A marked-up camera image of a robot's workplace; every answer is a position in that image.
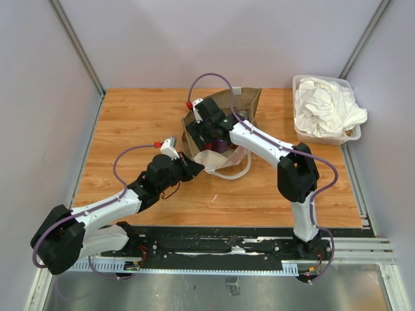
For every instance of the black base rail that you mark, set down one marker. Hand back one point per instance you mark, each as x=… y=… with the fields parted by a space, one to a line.
x=220 y=248

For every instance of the white plastic basket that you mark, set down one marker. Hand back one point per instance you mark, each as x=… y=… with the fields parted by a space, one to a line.
x=351 y=135

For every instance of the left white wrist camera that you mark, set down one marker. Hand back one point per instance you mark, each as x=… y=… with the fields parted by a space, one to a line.
x=168 y=148

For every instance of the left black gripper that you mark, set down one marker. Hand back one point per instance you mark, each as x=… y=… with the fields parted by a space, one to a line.
x=191 y=169

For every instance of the crumpled white cloth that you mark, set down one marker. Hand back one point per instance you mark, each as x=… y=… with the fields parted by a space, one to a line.
x=326 y=109

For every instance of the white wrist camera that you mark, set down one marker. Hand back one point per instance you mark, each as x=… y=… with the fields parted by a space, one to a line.
x=168 y=148
x=195 y=102

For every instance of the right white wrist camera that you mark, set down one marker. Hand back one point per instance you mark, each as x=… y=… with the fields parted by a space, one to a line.
x=195 y=102

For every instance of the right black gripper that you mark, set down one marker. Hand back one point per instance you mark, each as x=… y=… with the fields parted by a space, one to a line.
x=194 y=129

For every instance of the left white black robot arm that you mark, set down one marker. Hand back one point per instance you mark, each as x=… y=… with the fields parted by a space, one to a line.
x=67 y=235

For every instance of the aluminium frame rails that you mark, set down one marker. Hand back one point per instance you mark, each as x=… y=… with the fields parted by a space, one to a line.
x=357 y=249

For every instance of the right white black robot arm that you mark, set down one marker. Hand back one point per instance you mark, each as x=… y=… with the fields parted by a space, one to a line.
x=296 y=171

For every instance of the burlap canvas tote bag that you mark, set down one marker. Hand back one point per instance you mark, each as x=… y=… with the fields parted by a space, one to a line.
x=247 y=99

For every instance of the purple fanta can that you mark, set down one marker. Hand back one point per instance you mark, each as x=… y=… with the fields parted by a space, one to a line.
x=220 y=146
x=243 y=114

